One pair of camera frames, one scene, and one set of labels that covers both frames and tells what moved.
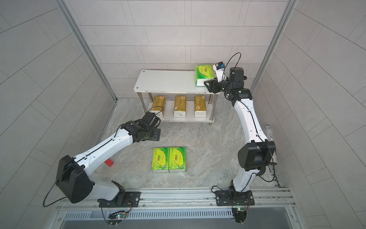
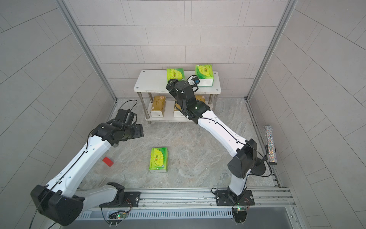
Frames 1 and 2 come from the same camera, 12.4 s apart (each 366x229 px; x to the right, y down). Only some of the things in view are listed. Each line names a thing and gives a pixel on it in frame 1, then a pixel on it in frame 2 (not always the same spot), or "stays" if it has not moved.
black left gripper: x=157 y=134 to x=139 y=132
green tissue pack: x=203 y=72 stays
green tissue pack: x=177 y=159 to x=177 y=74
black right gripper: x=215 y=83 to x=177 y=89
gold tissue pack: x=158 y=105 stays
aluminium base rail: x=269 y=199 stays
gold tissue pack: x=179 y=109 stays
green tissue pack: x=160 y=160 stays
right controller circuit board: x=240 y=214 stays
